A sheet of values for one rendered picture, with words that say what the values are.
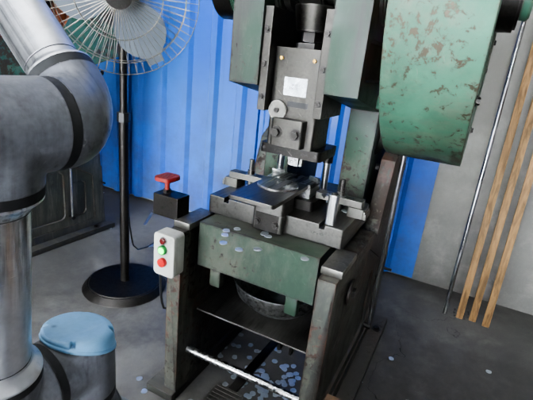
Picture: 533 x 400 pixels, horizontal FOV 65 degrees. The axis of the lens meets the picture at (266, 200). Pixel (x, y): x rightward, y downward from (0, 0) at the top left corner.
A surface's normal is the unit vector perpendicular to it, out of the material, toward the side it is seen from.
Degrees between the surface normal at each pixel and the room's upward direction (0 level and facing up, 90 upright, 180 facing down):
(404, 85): 122
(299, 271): 90
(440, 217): 90
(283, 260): 90
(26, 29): 62
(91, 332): 7
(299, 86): 90
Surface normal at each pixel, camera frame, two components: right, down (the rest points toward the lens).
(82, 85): 0.58, -0.67
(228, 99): -0.45, 0.25
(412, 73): -0.44, 0.66
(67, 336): 0.17, -0.96
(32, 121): 0.85, -0.04
